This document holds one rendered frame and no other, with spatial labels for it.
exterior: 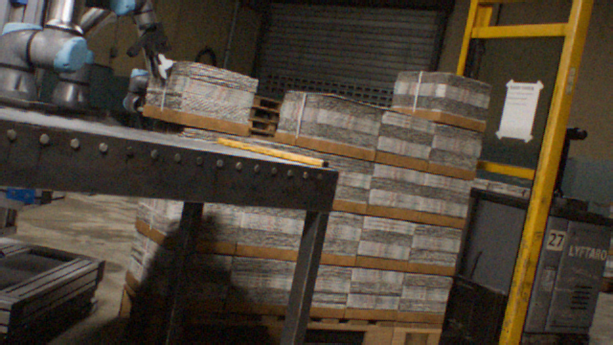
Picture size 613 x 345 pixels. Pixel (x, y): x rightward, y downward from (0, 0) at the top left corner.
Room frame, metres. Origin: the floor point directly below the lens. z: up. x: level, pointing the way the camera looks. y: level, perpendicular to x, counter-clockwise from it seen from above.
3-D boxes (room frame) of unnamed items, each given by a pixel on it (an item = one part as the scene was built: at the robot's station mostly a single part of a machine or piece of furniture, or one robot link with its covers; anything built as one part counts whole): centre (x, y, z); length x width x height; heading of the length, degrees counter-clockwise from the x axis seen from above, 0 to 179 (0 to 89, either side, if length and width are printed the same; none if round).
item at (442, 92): (3.46, -0.57, 0.65); 0.39 x 0.30 x 1.29; 31
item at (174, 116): (2.74, 0.40, 0.86); 0.29 x 0.16 x 0.04; 124
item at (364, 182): (3.08, 0.05, 0.42); 1.17 x 0.39 x 0.83; 121
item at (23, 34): (2.24, 0.94, 0.98); 0.13 x 0.12 x 0.14; 78
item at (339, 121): (3.15, -0.06, 0.95); 0.38 x 0.29 x 0.23; 32
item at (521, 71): (3.69, -0.96, 1.27); 0.57 x 0.01 x 0.65; 31
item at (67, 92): (2.74, 0.92, 0.87); 0.15 x 0.15 x 0.10
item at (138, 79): (3.27, 0.80, 0.98); 0.11 x 0.08 x 0.11; 64
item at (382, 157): (3.31, -0.32, 0.86); 0.38 x 0.29 x 0.04; 31
